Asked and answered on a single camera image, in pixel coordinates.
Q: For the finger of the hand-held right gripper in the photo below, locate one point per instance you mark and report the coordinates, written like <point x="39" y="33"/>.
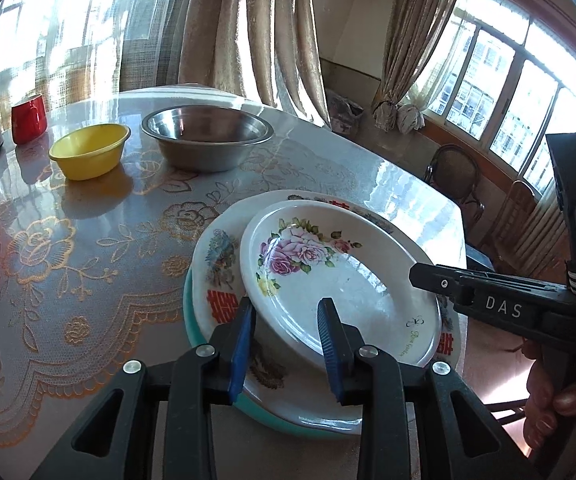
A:
<point x="438" y="280"/>

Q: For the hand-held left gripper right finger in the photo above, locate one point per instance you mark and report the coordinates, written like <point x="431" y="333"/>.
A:
<point x="330" y="347"/>

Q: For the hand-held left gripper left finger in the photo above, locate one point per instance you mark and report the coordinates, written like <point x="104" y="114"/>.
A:
<point x="243" y="342"/>

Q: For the teal plastic plate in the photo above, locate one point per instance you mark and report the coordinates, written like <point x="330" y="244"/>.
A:
<point x="195" y="327"/>

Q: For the white plate rose print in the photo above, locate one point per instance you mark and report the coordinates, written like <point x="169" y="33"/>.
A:
<point x="358" y="285"/>

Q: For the stainless steel bowl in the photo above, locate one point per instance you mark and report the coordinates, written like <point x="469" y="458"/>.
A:
<point x="202" y="145"/>

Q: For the yellow plastic bowl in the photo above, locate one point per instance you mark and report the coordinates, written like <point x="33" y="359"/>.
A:
<point x="87" y="155"/>

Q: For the person's right hand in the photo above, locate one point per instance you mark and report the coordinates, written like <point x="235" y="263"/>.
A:
<point x="540" y="410"/>

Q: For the dark wooden chair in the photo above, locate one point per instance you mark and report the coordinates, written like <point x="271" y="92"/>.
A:
<point x="453" y="175"/>
<point x="515" y="215"/>

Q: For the crumpled grey bag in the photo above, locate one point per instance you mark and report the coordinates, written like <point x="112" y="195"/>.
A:
<point x="345" y="112"/>

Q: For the beige velvet curtain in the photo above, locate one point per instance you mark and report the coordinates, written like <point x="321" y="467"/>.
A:
<point x="258" y="35"/>
<point x="418" y="45"/>

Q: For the red mug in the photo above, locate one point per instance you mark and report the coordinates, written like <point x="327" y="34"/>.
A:
<point x="28" y="120"/>

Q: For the grey sheer curtain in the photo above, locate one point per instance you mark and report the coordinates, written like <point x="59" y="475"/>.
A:
<point x="152" y="30"/>

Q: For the large balcony window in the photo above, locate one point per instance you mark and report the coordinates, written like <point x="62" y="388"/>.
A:
<point x="42" y="25"/>

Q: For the side window with wooden frame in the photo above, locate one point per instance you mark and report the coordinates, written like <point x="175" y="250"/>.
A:
<point x="508" y="75"/>

